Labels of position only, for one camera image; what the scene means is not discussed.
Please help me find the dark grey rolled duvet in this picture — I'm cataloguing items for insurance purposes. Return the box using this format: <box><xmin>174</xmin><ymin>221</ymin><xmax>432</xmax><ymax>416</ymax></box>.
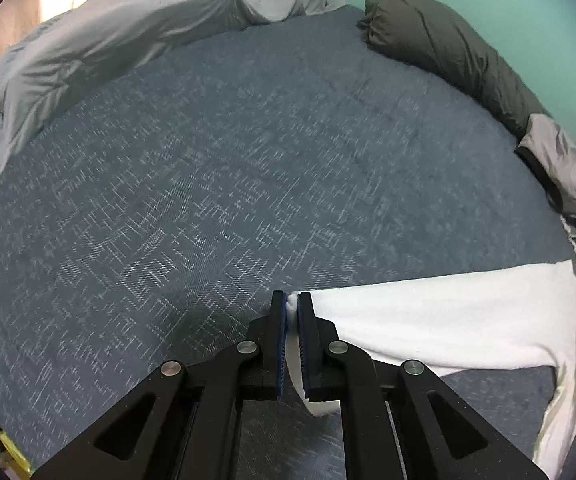
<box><xmin>358</xmin><ymin>0</ymin><xmax>547</xmax><ymax>139</ymax></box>

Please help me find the grey shirt pile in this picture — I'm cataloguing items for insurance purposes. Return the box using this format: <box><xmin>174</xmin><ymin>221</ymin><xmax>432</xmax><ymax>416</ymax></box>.
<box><xmin>516</xmin><ymin>114</ymin><xmax>576</xmax><ymax>231</ymax></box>

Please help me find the light grey blanket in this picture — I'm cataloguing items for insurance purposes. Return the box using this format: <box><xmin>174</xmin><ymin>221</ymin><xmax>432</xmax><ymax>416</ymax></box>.
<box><xmin>0</xmin><ymin>0</ymin><xmax>342</xmax><ymax>174</ymax></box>

